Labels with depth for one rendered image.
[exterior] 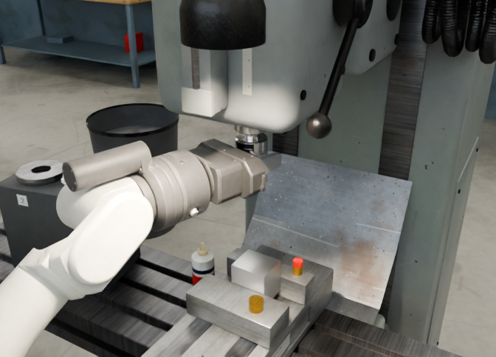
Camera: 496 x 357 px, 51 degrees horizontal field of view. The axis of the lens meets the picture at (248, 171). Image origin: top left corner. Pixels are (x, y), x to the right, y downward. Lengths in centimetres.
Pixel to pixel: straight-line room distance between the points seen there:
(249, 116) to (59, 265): 26
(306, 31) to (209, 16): 20
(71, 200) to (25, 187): 40
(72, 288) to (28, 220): 48
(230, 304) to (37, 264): 32
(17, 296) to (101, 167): 16
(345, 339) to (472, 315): 165
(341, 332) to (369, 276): 19
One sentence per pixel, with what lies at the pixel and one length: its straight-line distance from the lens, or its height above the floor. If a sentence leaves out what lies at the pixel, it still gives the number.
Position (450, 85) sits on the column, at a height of 128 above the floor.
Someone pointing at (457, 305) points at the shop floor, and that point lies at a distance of 258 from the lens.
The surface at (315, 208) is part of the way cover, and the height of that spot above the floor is 99.
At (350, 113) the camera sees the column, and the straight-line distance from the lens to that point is 107.
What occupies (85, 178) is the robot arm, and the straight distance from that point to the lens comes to 59.
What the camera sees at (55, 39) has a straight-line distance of 687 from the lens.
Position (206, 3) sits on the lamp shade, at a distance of 42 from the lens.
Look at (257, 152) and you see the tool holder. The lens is 72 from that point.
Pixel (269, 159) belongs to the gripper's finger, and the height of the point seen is 124.
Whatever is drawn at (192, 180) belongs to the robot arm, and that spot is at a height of 126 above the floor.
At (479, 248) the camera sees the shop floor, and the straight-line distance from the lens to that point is 302.
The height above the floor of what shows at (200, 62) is 140.
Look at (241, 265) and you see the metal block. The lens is 82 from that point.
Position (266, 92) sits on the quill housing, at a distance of 59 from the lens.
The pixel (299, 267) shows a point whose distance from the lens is 85.
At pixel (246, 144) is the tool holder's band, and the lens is 71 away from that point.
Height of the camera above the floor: 154
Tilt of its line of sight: 25 degrees down
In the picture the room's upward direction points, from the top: straight up
